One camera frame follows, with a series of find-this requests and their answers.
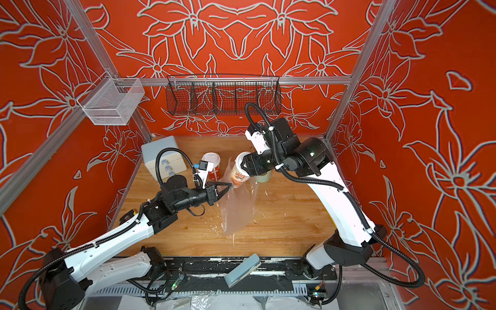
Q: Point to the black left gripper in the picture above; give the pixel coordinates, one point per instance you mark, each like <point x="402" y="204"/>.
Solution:
<point x="211" y="192"/>

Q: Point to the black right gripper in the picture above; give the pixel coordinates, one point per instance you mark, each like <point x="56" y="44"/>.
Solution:
<point x="256" y="163"/>

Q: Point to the red milk tea cup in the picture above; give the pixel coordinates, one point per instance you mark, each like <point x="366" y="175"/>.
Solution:
<point x="238" y="174"/>
<point x="214" y="158"/>

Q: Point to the clear plastic carrier bag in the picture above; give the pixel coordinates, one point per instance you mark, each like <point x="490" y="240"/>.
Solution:
<point x="238" y="208"/>

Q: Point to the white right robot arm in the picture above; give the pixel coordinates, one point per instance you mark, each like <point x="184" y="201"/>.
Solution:
<point x="312" y="164"/>

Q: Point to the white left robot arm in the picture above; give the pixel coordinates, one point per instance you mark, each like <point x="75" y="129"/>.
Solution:
<point x="64" y="275"/>

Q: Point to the mint green tin canister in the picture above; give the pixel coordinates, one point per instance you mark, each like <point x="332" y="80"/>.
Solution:
<point x="264" y="178"/>

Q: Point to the light blue foot pedal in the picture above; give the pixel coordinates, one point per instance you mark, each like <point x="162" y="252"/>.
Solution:
<point x="243" y="270"/>

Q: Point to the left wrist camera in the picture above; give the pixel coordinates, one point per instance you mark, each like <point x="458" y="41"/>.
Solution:
<point x="201" y="173"/>

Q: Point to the black wire wall basket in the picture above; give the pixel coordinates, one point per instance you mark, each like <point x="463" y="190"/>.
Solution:
<point x="222" y="95"/>

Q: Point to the white wire mesh basket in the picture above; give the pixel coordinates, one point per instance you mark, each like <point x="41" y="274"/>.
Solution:
<point x="111" y="101"/>

